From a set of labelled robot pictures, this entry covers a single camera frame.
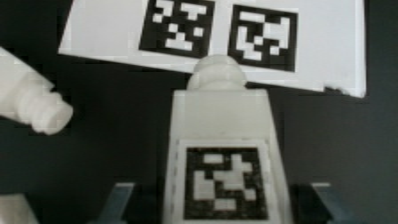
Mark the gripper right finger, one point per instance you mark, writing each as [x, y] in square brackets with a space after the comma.
[318, 206]

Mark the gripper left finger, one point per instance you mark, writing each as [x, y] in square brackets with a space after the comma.
[112, 211]

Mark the white tag base sheet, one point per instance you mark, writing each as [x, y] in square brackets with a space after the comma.
[291, 38]

